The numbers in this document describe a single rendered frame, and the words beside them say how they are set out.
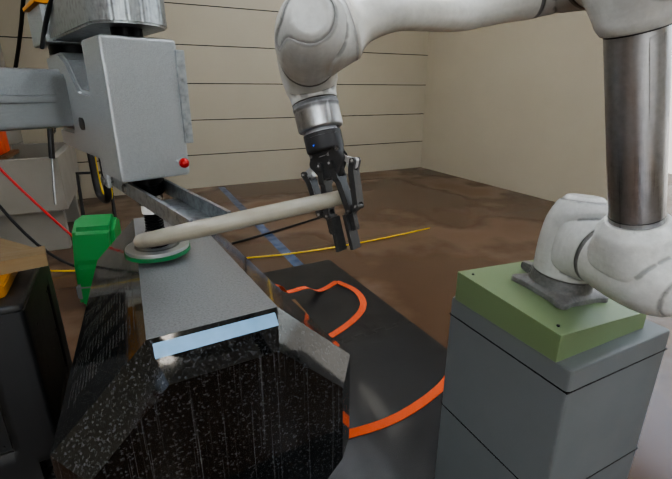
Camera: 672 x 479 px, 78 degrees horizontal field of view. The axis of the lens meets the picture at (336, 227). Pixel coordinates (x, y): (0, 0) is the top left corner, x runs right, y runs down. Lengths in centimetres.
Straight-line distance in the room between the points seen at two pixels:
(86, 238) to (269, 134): 410
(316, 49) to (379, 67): 690
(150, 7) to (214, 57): 512
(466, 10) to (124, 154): 102
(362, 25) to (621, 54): 47
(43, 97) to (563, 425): 199
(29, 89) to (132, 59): 64
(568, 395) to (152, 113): 136
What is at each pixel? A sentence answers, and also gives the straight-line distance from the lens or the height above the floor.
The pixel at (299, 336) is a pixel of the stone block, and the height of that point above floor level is 73.
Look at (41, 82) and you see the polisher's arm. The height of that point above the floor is 143.
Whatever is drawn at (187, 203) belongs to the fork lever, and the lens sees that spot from 141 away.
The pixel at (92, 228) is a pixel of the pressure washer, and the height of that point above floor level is 52.
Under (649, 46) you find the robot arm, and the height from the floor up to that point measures 147.
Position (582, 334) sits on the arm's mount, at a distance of 116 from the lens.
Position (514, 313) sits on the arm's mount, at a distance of 116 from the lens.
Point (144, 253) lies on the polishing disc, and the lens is 154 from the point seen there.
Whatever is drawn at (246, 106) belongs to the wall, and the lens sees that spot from 662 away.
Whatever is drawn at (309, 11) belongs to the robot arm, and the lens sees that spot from 64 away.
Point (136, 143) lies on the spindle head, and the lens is 142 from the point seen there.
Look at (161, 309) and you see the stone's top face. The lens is 125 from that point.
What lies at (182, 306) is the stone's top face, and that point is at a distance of 125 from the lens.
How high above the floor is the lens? 140
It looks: 18 degrees down
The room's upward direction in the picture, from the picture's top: straight up
